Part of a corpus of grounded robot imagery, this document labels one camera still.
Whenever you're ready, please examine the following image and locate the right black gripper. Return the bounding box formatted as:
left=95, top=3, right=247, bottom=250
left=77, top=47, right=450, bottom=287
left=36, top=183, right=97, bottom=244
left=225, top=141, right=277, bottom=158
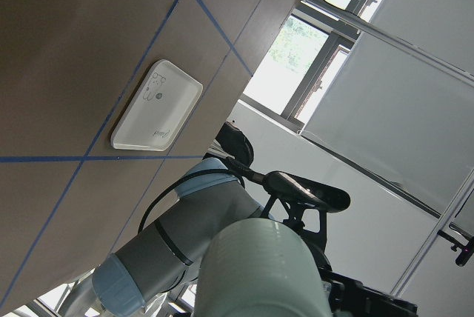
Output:
left=319, top=270, right=418, bottom=316

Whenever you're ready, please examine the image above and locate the mint green plastic cup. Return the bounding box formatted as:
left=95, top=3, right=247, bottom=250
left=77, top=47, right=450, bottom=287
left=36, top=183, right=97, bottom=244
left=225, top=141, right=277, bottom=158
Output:
left=193, top=218, right=332, bottom=316

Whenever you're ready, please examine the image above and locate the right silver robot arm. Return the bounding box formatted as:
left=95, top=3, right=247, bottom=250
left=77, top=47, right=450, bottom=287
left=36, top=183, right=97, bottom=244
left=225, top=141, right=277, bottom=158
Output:
left=59, top=158, right=418, bottom=316

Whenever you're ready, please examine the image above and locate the cream rectangular tray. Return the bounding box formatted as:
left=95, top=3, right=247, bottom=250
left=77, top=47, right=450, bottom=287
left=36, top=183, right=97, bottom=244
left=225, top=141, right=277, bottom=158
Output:
left=110, top=59, right=203, bottom=152

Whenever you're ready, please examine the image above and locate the brown paper table mat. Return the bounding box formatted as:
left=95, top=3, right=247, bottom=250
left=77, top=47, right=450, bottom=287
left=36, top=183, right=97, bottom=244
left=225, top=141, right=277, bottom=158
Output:
left=1, top=0, right=298, bottom=314

